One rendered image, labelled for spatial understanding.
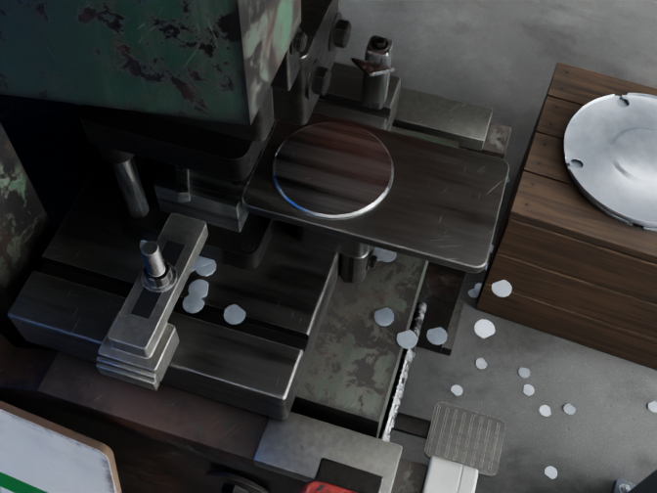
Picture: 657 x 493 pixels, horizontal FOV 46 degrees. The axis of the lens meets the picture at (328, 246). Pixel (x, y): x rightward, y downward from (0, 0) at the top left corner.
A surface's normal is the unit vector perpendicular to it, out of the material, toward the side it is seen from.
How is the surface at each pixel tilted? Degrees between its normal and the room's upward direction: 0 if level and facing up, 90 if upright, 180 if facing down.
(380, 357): 0
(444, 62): 0
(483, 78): 0
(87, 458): 78
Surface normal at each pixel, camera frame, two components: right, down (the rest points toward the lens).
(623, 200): 0.02, -0.54
